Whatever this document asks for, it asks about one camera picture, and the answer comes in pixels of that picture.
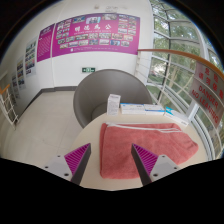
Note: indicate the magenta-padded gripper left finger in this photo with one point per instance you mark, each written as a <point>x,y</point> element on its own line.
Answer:
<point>77,156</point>

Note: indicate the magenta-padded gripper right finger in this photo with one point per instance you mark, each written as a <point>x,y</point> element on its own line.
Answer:
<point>146,159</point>

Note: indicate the salmon pink towel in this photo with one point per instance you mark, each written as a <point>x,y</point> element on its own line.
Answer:
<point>115,150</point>

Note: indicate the white and teal box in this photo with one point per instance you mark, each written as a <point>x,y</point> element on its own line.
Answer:
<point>176,116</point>

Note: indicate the small upright white box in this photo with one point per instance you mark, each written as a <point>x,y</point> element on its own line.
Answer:
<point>113,105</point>

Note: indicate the grey tub chair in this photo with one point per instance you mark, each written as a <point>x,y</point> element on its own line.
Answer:
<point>100,86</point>

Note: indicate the white stair railing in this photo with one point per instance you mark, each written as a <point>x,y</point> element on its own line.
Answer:
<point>10,106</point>

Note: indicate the green exit sign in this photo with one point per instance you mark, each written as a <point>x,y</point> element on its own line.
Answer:
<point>88,70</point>

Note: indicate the white and red warning sign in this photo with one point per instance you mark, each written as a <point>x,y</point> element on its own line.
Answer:
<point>208,93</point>

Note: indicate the white photo poster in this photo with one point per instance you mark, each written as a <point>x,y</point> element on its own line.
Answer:
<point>21,73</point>
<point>31,57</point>

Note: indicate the white railing with orange handrail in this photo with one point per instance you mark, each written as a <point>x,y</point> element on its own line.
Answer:
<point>166,52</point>

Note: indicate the narrow magenta text poster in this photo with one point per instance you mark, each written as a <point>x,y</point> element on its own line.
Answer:
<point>45,43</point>

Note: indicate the wide magenta photo poster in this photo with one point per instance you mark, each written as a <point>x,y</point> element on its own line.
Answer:
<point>96,35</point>

